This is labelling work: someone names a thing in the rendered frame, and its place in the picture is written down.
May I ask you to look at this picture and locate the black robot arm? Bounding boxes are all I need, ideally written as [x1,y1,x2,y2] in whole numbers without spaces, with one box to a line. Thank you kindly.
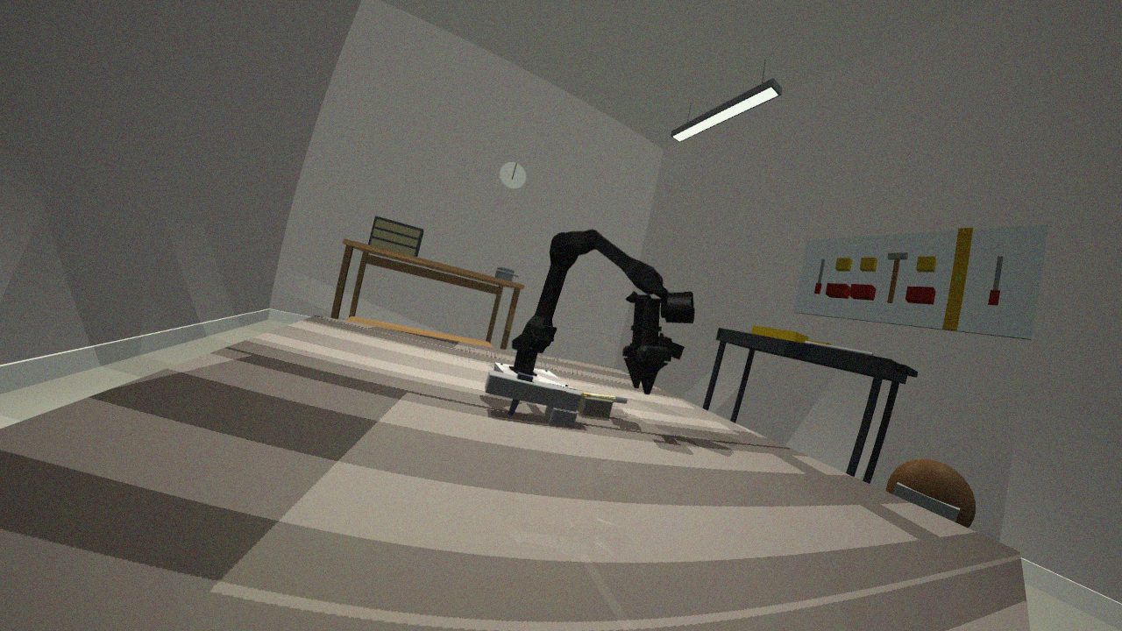
[509,230,695,376]

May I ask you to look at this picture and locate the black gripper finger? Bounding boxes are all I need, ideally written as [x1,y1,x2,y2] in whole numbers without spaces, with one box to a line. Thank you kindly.
[624,358,643,388]
[637,360,668,395]

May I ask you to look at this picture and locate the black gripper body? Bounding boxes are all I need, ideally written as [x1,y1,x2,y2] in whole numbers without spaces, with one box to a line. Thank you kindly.
[622,321,671,363]

